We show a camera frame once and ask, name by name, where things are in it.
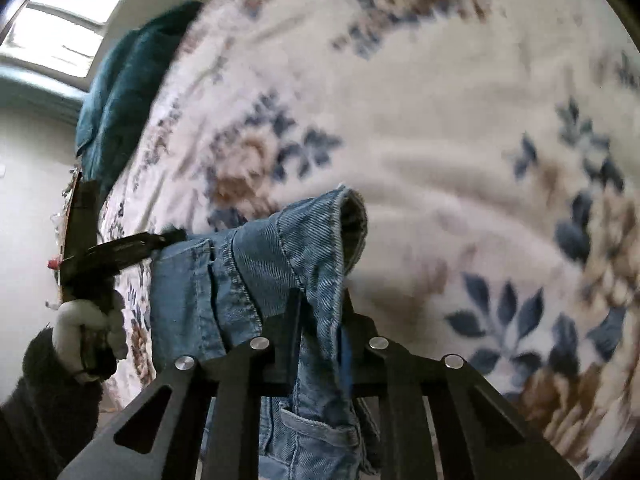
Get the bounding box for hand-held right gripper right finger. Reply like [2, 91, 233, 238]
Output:
[342, 290, 583, 480]

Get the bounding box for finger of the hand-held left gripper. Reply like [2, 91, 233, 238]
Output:
[92, 227, 190, 273]

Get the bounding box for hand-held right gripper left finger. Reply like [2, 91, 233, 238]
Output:
[57, 287, 304, 480]

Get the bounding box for blue denim pants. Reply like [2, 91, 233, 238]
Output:
[149, 185, 385, 480]

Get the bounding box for person's left forearm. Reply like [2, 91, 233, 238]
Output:
[0, 327, 104, 480]

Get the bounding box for person's left hand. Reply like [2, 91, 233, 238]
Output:
[52, 289, 130, 385]

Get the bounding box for teal cloth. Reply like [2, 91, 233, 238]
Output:
[75, 0, 204, 202]

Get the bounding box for window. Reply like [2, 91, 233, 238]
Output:
[0, 0, 152, 95]

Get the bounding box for floral fleece blanket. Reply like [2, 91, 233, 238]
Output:
[97, 0, 640, 480]

